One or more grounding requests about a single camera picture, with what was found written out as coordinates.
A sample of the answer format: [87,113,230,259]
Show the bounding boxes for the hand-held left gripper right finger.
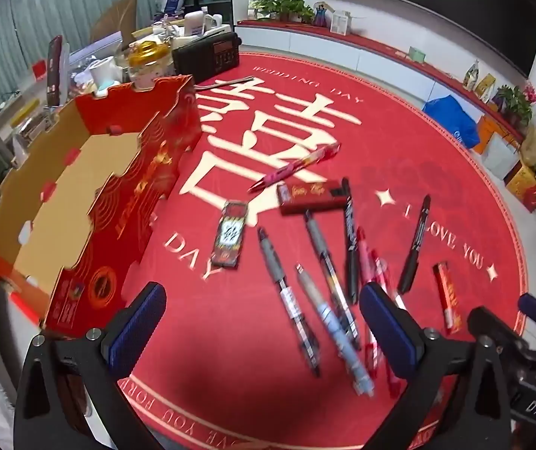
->
[359,281,512,450]

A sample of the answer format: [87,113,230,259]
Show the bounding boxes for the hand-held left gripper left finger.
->
[14,281,168,450]

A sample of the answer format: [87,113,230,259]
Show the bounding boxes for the slim red lighter gold print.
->
[432,261,464,332]

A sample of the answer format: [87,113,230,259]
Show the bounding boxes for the blue patterned pen grey grip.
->
[295,262,377,398]

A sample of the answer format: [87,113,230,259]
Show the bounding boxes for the red pen pink grip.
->
[356,226,383,371]
[371,249,407,387]

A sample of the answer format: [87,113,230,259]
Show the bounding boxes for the black marker pen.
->
[396,194,432,295]
[342,177,361,305]

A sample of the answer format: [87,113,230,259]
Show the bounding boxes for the black gel pen grey grip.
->
[302,210,362,351]
[255,226,321,379]

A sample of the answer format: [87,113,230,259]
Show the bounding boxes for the red cardboard fruit box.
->
[0,75,203,338]

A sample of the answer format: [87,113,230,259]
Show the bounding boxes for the red lighter white pattern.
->
[210,201,250,271]

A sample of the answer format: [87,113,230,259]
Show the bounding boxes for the red round printed mat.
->
[59,51,528,450]

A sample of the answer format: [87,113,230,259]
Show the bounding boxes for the red gold gift box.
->
[504,165,536,213]

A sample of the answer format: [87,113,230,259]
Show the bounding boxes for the red flat lighter gold print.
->
[277,179,349,217]

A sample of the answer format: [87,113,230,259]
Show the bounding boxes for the orange paper bag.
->
[474,115,524,155]

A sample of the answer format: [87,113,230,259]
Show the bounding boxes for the red pen clear barrel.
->
[248,142,342,193]

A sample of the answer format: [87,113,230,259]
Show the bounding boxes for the potted plant red flowers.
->
[495,82,536,127]

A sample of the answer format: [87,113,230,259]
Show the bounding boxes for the yellow snack box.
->
[476,74,496,101]

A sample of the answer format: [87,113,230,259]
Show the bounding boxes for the white green snack bag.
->
[464,60,480,91]

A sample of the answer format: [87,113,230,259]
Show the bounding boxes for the white cup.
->
[89,56,123,95]

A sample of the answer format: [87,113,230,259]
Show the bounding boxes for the silver metal rod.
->
[194,76,255,91]

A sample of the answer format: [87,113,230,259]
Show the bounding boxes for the dark red upright box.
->
[45,35,65,106]

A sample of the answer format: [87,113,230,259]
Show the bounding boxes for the gold lid glass jar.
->
[125,39,175,91]

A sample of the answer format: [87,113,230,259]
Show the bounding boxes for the black radio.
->
[171,32,241,84]

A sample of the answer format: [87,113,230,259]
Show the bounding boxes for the white low cabinet red top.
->
[236,19,526,151]

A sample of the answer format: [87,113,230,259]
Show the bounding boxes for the white plastic bottle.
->
[184,10,205,36]

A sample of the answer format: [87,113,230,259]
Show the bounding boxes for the brown chair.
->
[90,0,137,41]

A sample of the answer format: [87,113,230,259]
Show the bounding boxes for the white small box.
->
[330,10,353,35]

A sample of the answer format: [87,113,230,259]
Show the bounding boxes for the purple doll figurine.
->
[313,2,334,29]

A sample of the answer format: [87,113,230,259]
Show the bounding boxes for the grey curtain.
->
[0,0,165,137]

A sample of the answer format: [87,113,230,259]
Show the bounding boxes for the green trailing potted plant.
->
[249,0,315,23]

